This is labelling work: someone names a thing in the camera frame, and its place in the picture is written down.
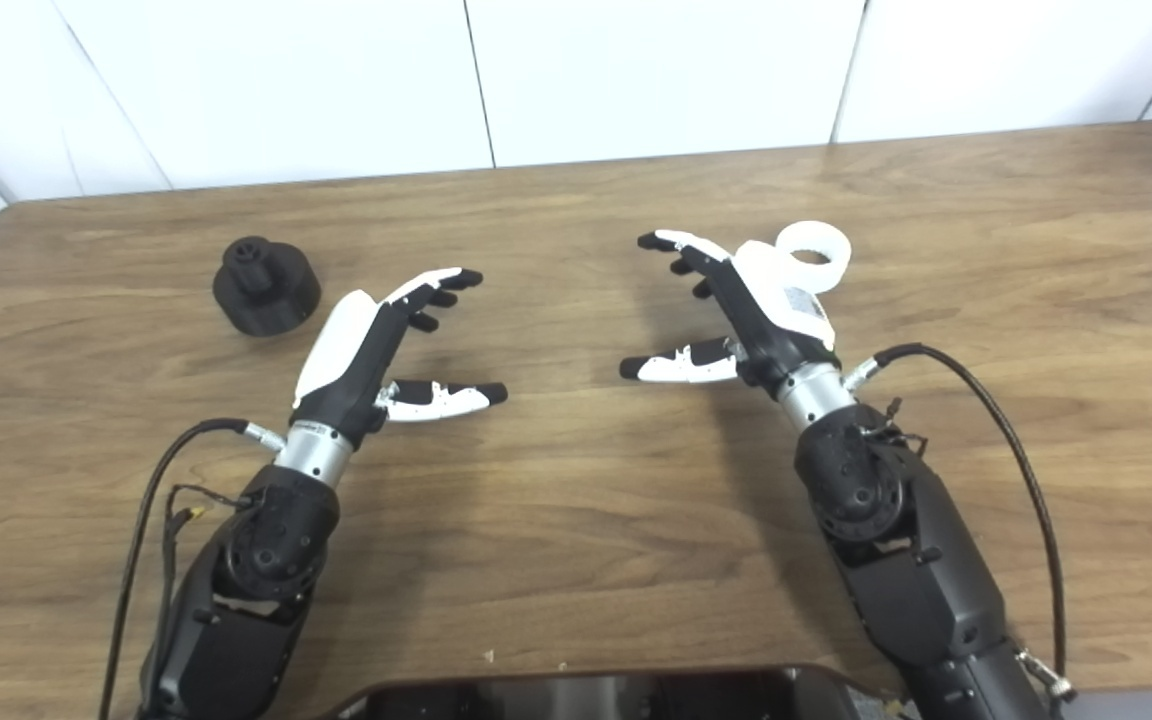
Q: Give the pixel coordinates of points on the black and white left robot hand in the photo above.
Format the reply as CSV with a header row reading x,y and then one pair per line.
x,y
336,340

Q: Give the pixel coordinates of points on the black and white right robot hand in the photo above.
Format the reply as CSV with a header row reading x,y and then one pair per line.
x,y
776,310

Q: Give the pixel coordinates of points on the round black part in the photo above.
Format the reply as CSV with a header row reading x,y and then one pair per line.
x,y
276,300

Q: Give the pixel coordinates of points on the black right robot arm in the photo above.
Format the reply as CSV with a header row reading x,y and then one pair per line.
x,y
916,570

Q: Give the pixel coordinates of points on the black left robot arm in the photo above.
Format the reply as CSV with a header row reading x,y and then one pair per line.
x,y
266,570

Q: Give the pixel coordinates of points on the black robot torso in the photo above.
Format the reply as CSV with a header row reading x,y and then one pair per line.
x,y
586,700

